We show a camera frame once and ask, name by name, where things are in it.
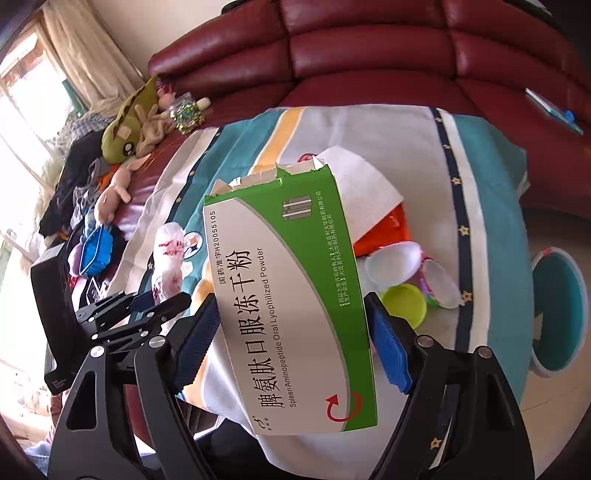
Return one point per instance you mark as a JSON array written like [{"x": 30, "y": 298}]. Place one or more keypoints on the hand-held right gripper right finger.
[{"x": 390, "y": 346}]

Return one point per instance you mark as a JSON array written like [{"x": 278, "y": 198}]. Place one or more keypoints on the pile of dark clothes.
[{"x": 74, "y": 175}]

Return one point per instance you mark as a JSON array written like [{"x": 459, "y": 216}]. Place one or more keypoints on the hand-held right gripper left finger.
[{"x": 198, "y": 344}]

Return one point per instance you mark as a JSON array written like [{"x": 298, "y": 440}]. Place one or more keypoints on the blue book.
[{"x": 547, "y": 106}]

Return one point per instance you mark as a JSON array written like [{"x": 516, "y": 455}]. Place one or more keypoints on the red paper tag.
[{"x": 547, "y": 251}]

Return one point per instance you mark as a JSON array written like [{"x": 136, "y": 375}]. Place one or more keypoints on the white paper napkin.
[{"x": 364, "y": 194}]

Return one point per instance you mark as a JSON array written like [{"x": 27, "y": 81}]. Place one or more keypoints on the white plastic bag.
[{"x": 168, "y": 258}]

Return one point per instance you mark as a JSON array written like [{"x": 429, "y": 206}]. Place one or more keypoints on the striped star printed blanket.
[{"x": 485, "y": 277}]

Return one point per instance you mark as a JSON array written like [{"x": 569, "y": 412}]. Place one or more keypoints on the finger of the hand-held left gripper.
[
  {"x": 141, "y": 301},
  {"x": 161, "y": 308}
]

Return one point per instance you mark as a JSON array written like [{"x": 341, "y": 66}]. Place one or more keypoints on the orange snack wrapper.
[{"x": 385, "y": 228}]

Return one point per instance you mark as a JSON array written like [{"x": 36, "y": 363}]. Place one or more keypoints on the blue plastic basket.
[{"x": 99, "y": 249}]

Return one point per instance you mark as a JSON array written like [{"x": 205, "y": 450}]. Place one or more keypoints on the teal round bin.
[{"x": 558, "y": 318}]

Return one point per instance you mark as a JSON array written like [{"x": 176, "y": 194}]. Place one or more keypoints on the window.
[{"x": 27, "y": 115}]

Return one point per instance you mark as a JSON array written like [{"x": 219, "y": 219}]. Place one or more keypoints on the green plush toy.
[{"x": 122, "y": 129}]

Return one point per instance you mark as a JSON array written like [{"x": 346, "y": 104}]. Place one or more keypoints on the red leather sofa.
[{"x": 369, "y": 46}]

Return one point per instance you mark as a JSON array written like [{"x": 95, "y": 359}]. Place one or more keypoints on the green and white medicine box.
[{"x": 286, "y": 277}]

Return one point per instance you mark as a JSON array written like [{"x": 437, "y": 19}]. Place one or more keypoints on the pink plush toy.
[{"x": 113, "y": 191}]

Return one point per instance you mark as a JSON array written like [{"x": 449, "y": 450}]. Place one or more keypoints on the cream curtain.
[{"x": 87, "y": 46}]

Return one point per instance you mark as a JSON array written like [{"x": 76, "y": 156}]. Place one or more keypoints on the white cup with colourful label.
[{"x": 443, "y": 286}]

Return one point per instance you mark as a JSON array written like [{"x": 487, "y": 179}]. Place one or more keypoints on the pink and white cup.
[{"x": 392, "y": 265}]

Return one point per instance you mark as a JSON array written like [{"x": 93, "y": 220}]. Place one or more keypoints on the green plastic lid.
[{"x": 404, "y": 304}]

